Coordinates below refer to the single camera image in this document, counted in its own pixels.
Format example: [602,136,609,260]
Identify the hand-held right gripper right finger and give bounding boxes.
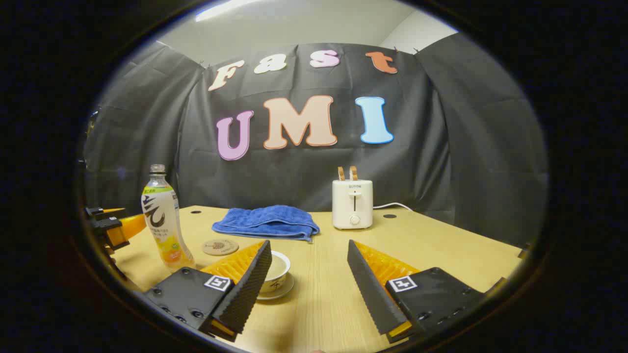
[347,239,487,344]

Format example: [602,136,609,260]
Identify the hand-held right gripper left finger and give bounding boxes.
[142,239,273,343]

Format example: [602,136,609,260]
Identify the clear water bottle white label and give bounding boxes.
[141,164,196,272]

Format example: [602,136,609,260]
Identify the white teacup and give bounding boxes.
[260,250,291,294]

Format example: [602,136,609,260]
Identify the round cork coaster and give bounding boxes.
[202,238,239,256]

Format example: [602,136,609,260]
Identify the white saucer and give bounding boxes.
[256,274,295,301]

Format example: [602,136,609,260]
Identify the blue folded towel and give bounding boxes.
[212,205,320,243]

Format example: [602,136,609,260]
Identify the white toaster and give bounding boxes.
[332,179,373,230]

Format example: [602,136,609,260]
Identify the black backdrop cloth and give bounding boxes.
[82,33,549,248]

